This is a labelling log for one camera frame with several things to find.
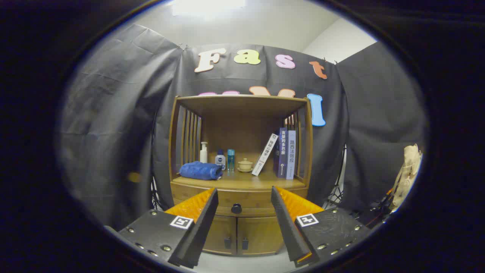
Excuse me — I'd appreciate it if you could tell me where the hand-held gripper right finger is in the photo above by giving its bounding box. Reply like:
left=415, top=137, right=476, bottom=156
left=271, top=186, right=371, bottom=268

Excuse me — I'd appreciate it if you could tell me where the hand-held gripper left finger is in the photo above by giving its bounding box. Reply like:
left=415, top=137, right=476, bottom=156
left=118, top=188, right=219, bottom=269

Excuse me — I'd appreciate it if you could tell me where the wooden drawer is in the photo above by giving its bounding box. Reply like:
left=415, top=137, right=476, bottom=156
left=171, top=184, right=309, bottom=218

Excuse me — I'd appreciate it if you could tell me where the wooden cabinet door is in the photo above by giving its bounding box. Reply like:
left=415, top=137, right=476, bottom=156
left=203, top=216, right=238, bottom=255
left=237, top=217, right=285, bottom=255

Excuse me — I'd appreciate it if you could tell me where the wooden countertop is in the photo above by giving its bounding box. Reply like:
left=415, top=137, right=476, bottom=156
left=172, top=169, right=307, bottom=190

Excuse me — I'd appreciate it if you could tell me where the wooden cabinet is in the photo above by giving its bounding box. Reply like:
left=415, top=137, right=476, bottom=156
left=169, top=95, right=314, bottom=256

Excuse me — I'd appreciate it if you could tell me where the blue folded towel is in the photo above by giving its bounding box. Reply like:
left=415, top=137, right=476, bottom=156
left=179, top=161, right=223, bottom=180

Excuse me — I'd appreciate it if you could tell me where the black backdrop stand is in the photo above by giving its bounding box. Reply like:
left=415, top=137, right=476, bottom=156
left=325, top=144, right=347, bottom=209
left=150, top=114, right=164, bottom=211

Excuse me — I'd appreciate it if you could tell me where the pale lavender book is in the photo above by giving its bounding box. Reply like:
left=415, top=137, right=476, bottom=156
left=286, top=130, right=297, bottom=180

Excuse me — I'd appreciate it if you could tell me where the dark blue book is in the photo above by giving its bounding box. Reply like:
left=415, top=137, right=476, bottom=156
left=274, top=128, right=288, bottom=179

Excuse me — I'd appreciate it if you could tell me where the white book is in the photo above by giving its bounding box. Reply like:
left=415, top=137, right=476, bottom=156
left=252, top=133, right=278, bottom=176

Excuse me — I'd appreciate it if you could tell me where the dark equipment with orange parts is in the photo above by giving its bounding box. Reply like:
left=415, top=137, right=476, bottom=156
left=350, top=188, right=396, bottom=229

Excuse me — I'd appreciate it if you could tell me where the beige bag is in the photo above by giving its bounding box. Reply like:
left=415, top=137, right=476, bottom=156
left=390, top=144, right=422, bottom=211

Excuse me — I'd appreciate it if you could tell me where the black backdrop cloth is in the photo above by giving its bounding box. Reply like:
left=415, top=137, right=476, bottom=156
left=57, top=24, right=429, bottom=232

